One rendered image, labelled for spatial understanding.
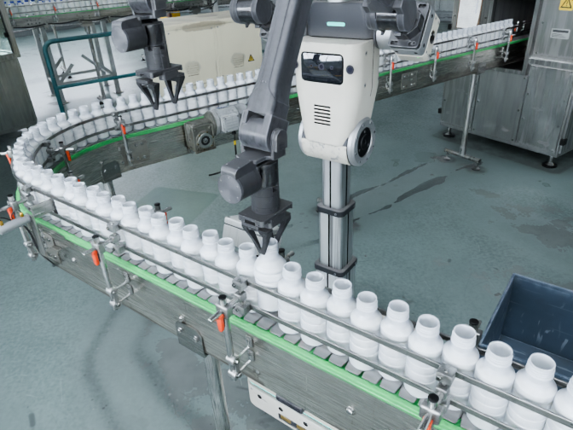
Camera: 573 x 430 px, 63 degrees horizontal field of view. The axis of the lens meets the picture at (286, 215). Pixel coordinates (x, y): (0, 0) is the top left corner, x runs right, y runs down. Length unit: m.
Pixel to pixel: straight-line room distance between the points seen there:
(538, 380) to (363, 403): 0.34
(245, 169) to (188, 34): 4.15
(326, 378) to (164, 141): 1.72
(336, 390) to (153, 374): 1.53
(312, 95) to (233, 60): 3.76
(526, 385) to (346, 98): 0.90
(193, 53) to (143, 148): 2.65
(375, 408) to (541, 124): 3.77
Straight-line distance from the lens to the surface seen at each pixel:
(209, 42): 5.04
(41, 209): 1.62
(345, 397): 1.02
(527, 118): 4.56
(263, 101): 0.85
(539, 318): 1.45
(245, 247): 1.05
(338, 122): 1.44
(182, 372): 2.40
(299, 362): 1.03
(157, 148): 2.46
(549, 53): 4.41
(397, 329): 0.88
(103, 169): 2.37
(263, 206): 0.90
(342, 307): 0.92
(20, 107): 6.17
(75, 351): 2.70
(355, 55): 1.38
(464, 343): 0.84
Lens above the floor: 1.73
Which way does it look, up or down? 29 degrees down
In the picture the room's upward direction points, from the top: 3 degrees counter-clockwise
